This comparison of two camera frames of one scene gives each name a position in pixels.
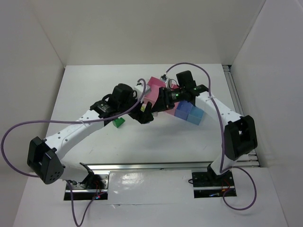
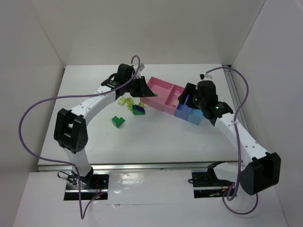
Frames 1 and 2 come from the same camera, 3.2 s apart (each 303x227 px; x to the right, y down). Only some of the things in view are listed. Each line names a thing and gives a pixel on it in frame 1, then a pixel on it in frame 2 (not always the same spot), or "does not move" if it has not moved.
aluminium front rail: x=107 y=167 does not move
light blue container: x=195 y=115 does not move
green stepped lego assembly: x=118 y=122 does not move
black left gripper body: x=141 y=113 -> x=137 y=86
